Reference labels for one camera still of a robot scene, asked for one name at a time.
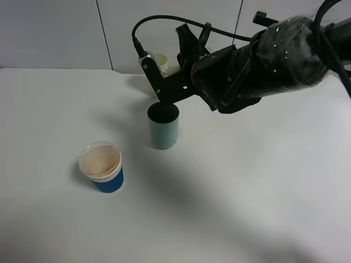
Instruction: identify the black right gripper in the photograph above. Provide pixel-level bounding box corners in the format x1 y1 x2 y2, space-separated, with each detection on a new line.
177 45 262 114

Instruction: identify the clear bottle pink label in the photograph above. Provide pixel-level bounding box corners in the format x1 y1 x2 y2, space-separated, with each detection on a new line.
163 47 213 77

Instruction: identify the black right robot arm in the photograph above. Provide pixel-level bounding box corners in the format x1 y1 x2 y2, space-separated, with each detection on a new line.
177 15 350 114

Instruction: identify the pale yellow plastic cup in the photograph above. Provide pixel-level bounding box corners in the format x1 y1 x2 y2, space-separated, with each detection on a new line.
145 51 168 98

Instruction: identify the teal green plastic cup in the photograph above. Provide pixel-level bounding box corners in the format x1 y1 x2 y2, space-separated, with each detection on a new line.
147 102 179 150

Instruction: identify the blue sleeved cup clear lid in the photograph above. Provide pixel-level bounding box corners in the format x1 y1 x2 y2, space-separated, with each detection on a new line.
78 141 124 193

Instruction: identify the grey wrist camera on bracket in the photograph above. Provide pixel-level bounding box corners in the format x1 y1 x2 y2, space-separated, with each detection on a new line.
137 49 208 104

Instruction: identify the black camera cable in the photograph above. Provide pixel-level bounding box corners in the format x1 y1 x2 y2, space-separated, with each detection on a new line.
131 16 253 57

